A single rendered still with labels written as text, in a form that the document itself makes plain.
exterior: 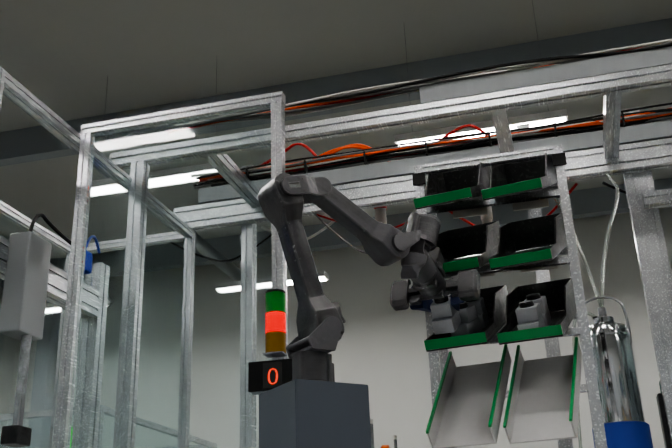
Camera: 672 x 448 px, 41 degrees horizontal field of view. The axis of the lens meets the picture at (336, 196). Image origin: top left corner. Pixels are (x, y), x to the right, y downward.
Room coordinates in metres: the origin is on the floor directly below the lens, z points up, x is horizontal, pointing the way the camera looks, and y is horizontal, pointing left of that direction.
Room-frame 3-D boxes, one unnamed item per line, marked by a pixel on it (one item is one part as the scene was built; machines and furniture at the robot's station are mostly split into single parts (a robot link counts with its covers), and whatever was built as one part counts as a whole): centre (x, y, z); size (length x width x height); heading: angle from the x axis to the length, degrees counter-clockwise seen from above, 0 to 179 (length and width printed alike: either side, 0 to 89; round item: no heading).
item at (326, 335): (1.53, 0.05, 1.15); 0.09 x 0.07 x 0.06; 33
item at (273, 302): (2.10, 0.16, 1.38); 0.05 x 0.05 x 0.05
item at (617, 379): (2.57, -0.78, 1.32); 0.14 x 0.14 x 0.38
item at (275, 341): (2.10, 0.16, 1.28); 0.05 x 0.05 x 0.05
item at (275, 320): (2.10, 0.16, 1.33); 0.05 x 0.05 x 0.05
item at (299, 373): (1.53, 0.05, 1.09); 0.07 x 0.07 x 0.06; 31
